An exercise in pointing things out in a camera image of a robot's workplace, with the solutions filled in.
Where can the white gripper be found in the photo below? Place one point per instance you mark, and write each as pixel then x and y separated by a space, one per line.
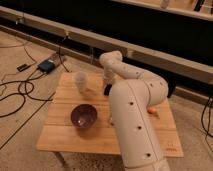
pixel 108 77

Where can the black eraser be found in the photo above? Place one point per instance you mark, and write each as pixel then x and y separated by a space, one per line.
pixel 107 90

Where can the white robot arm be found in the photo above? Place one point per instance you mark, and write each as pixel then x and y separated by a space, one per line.
pixel 134 90

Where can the translucent plastic cup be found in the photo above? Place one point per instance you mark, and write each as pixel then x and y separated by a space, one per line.
pixel 80 80

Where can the purple bowl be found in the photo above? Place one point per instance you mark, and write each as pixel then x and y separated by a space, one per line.
pixel 83 116

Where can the orange carrot toy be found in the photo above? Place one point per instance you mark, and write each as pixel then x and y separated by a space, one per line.
pixel 152 111

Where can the wooden table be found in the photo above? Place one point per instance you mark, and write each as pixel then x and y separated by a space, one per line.
pixel 59 134

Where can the black power adapter box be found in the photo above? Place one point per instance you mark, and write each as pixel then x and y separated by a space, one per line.
pixel 46 66

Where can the small black device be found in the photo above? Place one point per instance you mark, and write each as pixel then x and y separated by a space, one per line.
pixel 23 67

